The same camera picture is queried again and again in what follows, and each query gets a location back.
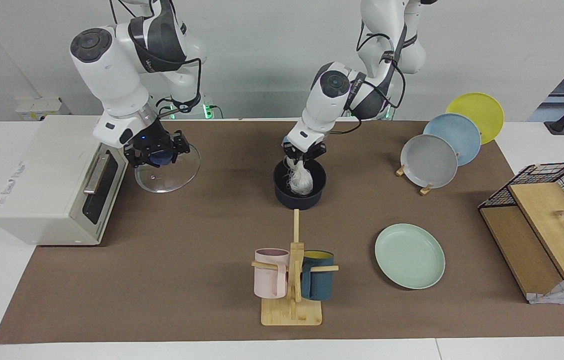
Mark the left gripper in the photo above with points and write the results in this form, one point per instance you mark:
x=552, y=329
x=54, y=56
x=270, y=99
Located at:
x=304, y=152

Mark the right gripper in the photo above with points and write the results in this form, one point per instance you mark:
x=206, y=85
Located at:
x=154, y=140

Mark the glass lid with blue knob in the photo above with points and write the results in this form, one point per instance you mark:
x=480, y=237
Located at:
x=167, y=177

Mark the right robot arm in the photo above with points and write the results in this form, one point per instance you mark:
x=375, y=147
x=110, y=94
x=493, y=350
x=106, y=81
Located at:
x=112, y=75

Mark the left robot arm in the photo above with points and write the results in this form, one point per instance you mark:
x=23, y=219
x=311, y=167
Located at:
x=322, y=105

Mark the dark blue pot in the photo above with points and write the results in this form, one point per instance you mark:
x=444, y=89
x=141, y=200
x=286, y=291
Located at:
x=302, y=202

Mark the grey plate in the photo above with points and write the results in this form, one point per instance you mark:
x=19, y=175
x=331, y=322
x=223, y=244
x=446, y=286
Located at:
x=427, y=162

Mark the wooden plate rack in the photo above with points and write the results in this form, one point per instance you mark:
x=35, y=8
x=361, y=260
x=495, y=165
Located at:
x=425, y=189

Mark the light green plate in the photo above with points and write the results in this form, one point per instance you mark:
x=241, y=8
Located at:
x=409, y=257

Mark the light blue plate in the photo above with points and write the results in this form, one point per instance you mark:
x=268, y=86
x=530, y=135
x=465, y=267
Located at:
x=459, y=137

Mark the yellow plate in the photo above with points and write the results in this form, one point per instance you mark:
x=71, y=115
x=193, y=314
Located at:
x=482, y=107

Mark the white toaster oven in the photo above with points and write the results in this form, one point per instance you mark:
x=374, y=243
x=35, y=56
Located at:
x=42, y=190

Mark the white box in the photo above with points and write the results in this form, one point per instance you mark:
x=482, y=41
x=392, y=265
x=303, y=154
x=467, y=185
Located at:
x=37, y=106

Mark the dark teal mug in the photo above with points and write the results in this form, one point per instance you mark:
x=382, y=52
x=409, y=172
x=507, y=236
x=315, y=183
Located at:
x=319, y=282

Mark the pink mug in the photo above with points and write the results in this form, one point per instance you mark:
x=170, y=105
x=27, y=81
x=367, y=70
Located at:
x=269, y=280

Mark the wooden mug rack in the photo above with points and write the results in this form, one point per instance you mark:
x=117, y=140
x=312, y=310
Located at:
x=292, y=312

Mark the wooden shelf board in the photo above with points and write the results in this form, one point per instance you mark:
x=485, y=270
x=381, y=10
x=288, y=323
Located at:
x=517, y=250
x=547, y=225

